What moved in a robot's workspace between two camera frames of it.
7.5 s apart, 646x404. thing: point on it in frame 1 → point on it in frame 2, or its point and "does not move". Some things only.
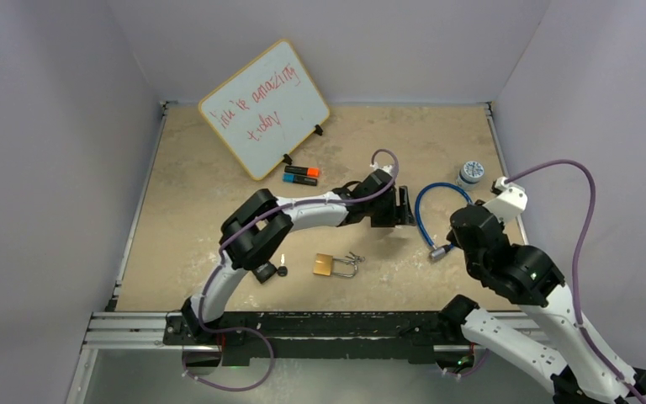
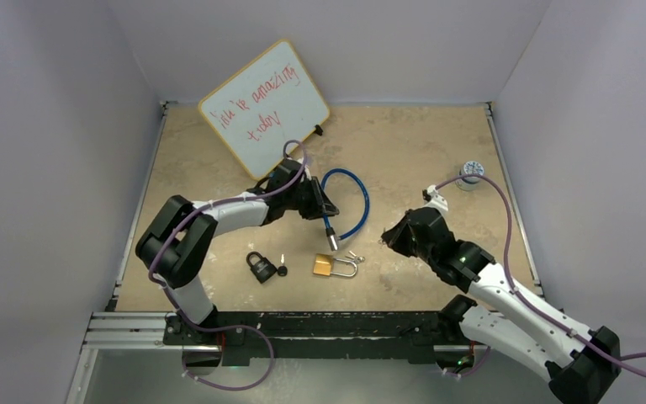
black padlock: x=265 y=272 does not move
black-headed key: x=283 y=269 does not move
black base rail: x=410 y=335 does not move
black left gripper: x=399 y=215 → x=320 y=205
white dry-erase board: x=266 y=108 does not move
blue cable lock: x=439 y=252 → x=333 y=239
